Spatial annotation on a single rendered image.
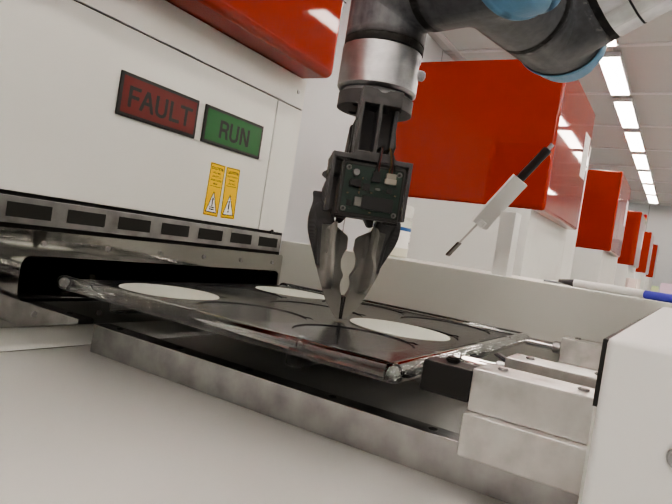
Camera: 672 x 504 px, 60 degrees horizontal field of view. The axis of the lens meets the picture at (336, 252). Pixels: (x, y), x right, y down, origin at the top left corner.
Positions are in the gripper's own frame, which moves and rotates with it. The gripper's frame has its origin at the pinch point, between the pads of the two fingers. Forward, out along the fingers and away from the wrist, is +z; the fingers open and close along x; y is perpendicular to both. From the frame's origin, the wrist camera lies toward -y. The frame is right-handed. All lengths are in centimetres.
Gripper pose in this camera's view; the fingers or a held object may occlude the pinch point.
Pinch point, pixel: (341, 304)
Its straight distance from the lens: 57.6
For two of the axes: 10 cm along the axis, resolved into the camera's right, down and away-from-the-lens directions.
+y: 0.9, 0.3, -10.0
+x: 9.8, 1.5, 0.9
